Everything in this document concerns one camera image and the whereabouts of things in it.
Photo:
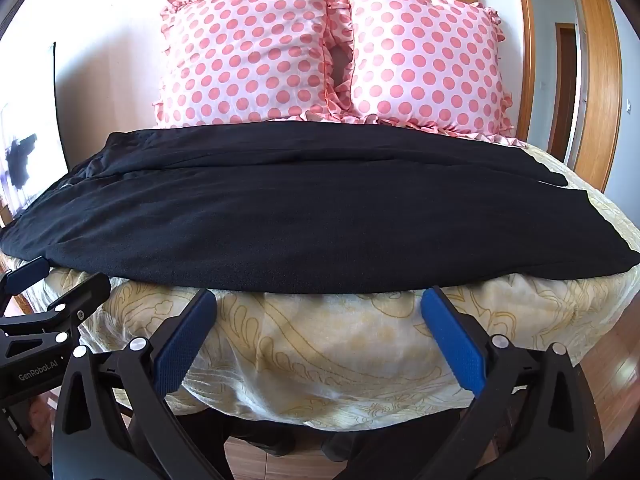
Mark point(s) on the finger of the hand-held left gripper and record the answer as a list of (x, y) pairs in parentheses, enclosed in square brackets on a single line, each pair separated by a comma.
[(25, 276), (85, 291)]

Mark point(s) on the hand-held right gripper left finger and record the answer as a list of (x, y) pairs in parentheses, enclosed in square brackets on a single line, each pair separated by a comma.
[(184, 342)]

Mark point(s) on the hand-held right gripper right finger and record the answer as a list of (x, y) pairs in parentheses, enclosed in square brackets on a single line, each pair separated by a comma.
[(456, 347)]

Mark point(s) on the black pants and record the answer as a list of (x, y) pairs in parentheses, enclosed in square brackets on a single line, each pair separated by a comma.
[(300, 220)]

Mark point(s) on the yellow patterned blanket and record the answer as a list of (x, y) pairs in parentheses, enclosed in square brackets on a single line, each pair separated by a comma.
[(325, 350)]

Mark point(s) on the brown door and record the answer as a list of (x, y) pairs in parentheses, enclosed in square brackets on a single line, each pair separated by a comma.
[(564, 90)]

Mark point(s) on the pink polka dot pillow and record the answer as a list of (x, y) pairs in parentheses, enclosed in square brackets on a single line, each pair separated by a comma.
[(240, 50), (425, 55)]

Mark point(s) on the white wall picture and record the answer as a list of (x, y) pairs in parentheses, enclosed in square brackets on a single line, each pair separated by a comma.
[(35, 110)]

